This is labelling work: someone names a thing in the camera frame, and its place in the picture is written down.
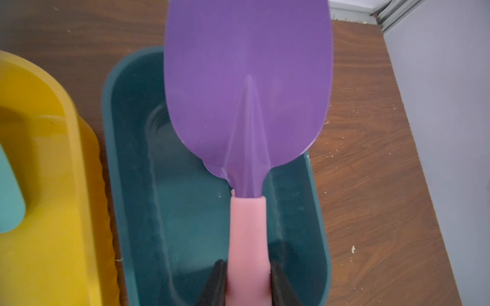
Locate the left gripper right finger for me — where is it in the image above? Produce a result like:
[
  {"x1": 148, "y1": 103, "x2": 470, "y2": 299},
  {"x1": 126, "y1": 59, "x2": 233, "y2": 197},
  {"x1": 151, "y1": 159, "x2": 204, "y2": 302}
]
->
[{"x1": 271, "y1": 261, "x2": 302, "y2": 306}]

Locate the teal plastic storage box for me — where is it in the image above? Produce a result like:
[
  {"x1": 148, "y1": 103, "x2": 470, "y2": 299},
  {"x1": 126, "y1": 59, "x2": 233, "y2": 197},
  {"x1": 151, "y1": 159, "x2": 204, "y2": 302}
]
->
[{"x1": 102, "y1": 47, "x2": 333, "y2": 305}]

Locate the yellow plastic storage box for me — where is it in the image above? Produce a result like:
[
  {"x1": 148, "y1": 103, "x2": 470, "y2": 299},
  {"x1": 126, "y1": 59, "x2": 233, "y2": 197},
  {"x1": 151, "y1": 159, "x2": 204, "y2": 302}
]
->
[{"x1": 1, "y1": 52, "x2": 120, "y2": 305}]

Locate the teal shovel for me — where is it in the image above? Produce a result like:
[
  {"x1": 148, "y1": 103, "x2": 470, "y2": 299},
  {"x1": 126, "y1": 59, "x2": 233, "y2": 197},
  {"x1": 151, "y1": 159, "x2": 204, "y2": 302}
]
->
[{"x1": 0, "y1": 147, "x2": 26, "y2": 233}]

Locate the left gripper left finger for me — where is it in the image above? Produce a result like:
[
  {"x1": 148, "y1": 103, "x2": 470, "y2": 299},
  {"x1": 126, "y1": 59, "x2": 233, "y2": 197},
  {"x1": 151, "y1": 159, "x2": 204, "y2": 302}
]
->
[{"x1": 196, "y1": 260, "x2": 227, "y2": 306}]

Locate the purple pointed shovel top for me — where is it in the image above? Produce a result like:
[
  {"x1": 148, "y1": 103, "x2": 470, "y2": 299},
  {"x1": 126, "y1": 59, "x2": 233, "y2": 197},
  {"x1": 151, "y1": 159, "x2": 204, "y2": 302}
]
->
[{"x1": 164, "y1": 1, "x2": 333, "y2": 305}]

